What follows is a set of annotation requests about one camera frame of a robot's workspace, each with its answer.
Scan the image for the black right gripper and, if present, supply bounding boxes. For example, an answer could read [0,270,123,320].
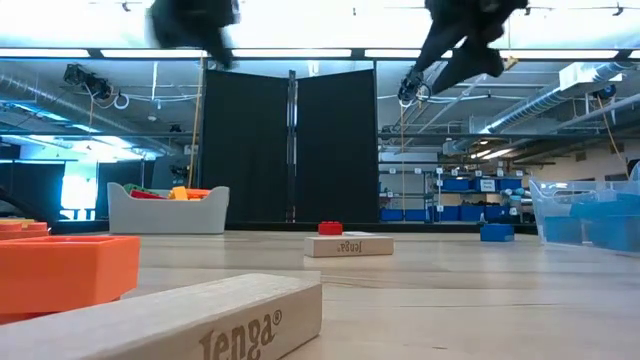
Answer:
[410,0,530,96]

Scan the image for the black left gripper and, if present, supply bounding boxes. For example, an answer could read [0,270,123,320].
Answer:
[148,0,242,71]

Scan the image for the blue long brick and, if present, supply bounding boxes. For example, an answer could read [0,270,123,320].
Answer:
[480,223,516,243]

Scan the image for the blue square brick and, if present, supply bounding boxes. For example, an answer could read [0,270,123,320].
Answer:
[543,215,584,245]
[568,193,640,219]
[583,215,640,253]

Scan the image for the orange square brick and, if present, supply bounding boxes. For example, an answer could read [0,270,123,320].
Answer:
[0,235,142,326]

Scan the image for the black ceiling-hung device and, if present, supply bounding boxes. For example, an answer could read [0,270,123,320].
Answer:
[62,63,114,101]
[397,69,432,107]

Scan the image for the black folding screen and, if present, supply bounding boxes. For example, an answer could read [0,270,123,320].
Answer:
[201,68,380,224]

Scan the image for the shelf with blue bins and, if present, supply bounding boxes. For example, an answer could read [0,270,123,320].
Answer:
[379,169,534,224]

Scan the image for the clear plastic bin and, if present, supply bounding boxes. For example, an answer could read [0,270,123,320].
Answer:
[528,162,640,256]

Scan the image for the white plastic bin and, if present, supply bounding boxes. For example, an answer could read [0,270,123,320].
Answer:
[106,181,231,235]

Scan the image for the silver ventilation duct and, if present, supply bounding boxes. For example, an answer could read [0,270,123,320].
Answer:
[442,59,640,156]

